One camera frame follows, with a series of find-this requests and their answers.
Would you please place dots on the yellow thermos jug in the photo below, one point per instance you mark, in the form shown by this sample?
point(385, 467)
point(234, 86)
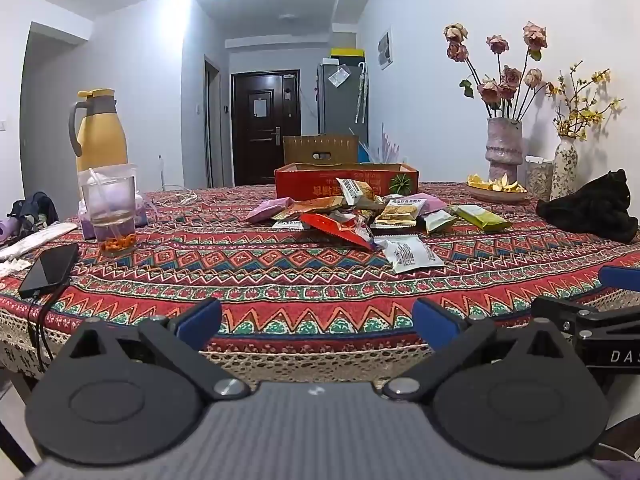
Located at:
point(102, 135)

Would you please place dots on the white paper notice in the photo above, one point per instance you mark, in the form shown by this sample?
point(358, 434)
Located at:
point(260, 108)

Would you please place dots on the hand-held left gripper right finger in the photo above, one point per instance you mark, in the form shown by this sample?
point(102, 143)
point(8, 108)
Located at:
point(435, 322)

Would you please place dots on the shallow bowl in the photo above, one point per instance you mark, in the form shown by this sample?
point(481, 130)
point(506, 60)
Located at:
point(495, 196)

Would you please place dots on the dark entrance door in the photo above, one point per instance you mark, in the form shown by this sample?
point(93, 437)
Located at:
point(265, 152)

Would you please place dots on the white pole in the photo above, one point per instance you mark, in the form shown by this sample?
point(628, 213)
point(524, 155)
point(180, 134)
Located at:
point(160, 167)

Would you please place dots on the black phone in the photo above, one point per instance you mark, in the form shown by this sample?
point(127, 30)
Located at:
point(48, 270)

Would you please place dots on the clear drinking straw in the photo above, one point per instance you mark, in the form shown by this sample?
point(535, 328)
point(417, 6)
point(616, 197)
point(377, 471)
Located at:
point(99, 191)

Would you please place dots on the wooden chair back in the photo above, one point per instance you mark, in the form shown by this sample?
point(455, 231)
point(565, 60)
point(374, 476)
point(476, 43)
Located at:
point(300, 147)

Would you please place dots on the yellow flower branches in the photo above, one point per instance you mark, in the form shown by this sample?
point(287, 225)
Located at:
point(582, 105)

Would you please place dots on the white folded umbrella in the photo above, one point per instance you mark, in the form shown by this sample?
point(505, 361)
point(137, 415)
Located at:
point(361, 92)

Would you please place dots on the black cloth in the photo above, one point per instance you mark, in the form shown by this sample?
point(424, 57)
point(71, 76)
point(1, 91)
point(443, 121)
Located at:
point(592, 207)

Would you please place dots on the clear plastic container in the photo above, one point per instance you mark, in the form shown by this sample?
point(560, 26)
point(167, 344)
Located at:
point(107, 170)

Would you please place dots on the pile of snack packets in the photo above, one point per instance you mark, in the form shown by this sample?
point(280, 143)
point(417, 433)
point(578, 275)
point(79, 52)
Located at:
point(400, 215)

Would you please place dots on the clear plastic pouch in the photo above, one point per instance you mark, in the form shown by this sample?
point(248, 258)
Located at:
point(338, 76)

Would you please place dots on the red cardboard box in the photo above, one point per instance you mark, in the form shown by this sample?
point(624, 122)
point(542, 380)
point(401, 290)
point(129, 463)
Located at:
point(310, 187)

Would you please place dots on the dried pink roses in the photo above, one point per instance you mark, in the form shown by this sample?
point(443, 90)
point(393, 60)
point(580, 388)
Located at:
point(510, 80)

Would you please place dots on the dark fabric bundle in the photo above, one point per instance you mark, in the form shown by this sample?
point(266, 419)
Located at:
point(35, 210)

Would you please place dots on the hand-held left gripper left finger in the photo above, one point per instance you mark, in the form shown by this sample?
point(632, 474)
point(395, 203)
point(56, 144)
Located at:
point(200, 320)

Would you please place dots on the yellow box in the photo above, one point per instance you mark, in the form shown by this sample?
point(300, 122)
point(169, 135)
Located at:
point(348, 53)

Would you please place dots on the green snack packet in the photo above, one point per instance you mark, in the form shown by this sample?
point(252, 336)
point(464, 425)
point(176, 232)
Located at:
point(482, 218)

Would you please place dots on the purple tissue pack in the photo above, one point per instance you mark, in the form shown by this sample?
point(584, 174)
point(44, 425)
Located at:
point(141, 212)

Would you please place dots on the wall picture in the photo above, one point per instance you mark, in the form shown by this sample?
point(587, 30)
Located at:
point(385, 49)

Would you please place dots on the grey interior door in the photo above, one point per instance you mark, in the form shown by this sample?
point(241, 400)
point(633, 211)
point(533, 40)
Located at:
point(212, 125)

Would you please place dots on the glass cup with berries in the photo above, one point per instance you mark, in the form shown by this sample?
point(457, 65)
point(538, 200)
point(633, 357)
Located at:
point(111, 210)

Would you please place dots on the grey refrigerator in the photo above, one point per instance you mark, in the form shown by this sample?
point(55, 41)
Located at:
point(337, 110)

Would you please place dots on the glass jar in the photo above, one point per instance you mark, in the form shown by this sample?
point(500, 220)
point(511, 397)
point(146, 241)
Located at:
point(539, 177)

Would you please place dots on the pink ceramic vase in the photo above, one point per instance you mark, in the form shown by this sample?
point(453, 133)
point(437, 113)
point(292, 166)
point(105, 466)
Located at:
point(505, 150)

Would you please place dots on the white paper wrapper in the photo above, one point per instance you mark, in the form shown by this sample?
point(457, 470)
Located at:
point(40, 239)

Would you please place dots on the purple dried flower bunch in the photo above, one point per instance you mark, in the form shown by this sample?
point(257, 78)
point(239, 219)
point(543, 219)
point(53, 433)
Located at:
point(389, 147)

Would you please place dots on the crumpled white tissue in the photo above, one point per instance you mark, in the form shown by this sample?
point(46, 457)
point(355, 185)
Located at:
point(12, 267)

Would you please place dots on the long orange snack packet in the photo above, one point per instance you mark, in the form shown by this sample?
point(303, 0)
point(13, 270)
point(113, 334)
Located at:
point(316, 205)

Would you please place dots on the floral patterned vase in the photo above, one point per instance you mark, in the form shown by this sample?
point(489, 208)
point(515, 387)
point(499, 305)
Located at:
point(565, 167)

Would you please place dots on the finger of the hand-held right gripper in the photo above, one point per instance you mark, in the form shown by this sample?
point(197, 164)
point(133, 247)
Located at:
point(622, 279)
point(555, 310)

